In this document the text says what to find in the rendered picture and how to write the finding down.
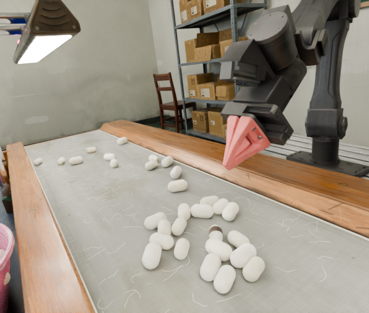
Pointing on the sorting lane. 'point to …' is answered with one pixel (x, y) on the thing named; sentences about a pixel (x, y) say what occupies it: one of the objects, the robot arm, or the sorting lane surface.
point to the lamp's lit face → (42, 48)
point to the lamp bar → (46, 25)
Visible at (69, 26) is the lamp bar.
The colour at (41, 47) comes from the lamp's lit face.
